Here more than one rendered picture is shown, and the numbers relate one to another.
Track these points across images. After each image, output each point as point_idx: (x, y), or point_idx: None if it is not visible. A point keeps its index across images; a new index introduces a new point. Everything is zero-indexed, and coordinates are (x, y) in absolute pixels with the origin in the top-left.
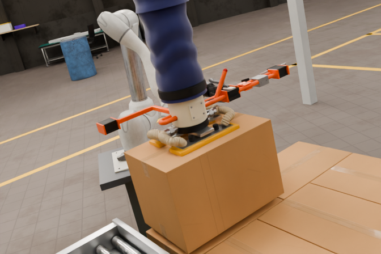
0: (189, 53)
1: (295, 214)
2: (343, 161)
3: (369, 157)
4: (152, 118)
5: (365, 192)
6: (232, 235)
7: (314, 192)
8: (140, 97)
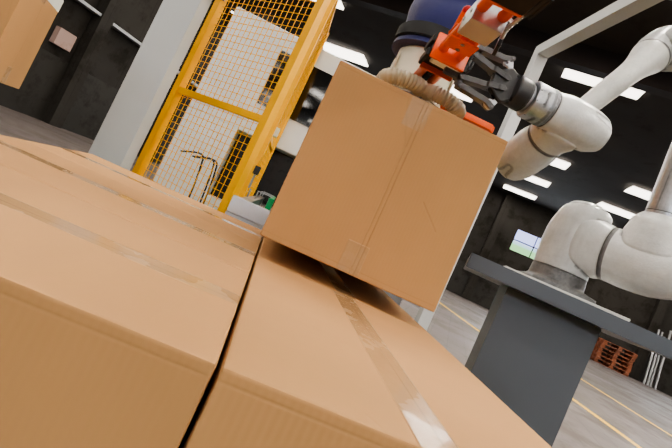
0: None
1: (199, 225)
2: (214, 311)
3: (82, 300)
4: (625, 250)
5: (55, 194)
6: (260, 237)
7: (206, 245)
8: (648, 204)
